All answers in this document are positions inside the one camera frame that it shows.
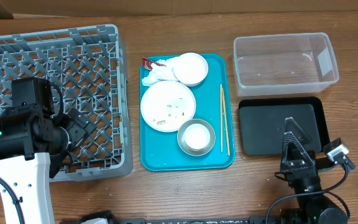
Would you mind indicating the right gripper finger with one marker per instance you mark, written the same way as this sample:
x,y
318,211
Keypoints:
x,y
292,150
294,131

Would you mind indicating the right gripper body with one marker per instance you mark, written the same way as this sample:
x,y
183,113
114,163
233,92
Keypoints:
x,y
305,178

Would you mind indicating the white cup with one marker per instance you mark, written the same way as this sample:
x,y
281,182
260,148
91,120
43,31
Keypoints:
x,y
197,136

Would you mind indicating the white napkin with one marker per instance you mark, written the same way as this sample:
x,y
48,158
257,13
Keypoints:
x,y
158,74

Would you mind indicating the red snack wrapper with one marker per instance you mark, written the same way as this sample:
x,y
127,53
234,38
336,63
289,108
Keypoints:
x,y
148,64

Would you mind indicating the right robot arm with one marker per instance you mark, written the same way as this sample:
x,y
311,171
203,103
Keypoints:
x,y
316,205

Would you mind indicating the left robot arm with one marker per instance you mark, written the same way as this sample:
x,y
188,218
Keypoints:
x,y
34,142

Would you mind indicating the clear plastic waste bin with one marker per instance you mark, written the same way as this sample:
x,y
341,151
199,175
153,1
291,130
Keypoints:
x,y
284,64

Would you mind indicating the grey plastic dishwasher rack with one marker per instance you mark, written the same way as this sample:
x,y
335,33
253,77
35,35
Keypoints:
x,y
89,66

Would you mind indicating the black plastic tray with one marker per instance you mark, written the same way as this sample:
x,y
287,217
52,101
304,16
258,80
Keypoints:
x,y
262,123

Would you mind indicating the right wooden chopstick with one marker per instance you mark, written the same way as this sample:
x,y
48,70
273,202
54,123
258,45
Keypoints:
x,y
225,122

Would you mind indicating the wooden chopstick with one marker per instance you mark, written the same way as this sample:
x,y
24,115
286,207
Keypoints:
x,y
221,115
225,122

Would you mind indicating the left wooden chopstick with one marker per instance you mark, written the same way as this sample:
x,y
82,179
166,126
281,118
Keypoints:
x,y
221,115

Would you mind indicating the stainless steel bowl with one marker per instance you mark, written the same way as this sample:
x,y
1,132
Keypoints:
x,y
181,139

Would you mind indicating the small pink-white bowl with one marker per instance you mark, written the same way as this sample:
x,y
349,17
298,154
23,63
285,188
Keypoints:
x,y
190,69

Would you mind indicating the large white dirty plate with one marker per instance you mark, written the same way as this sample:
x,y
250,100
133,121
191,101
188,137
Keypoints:
x,y
166,106

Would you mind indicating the teal plastic serving tray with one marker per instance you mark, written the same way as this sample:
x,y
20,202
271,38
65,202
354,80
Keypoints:
x,y
160,151

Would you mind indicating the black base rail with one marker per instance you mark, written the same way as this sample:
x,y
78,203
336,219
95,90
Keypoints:
x,y
250,220

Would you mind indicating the cardboard wall panel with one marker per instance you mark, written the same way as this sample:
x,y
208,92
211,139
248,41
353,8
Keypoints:
x,y
98,8

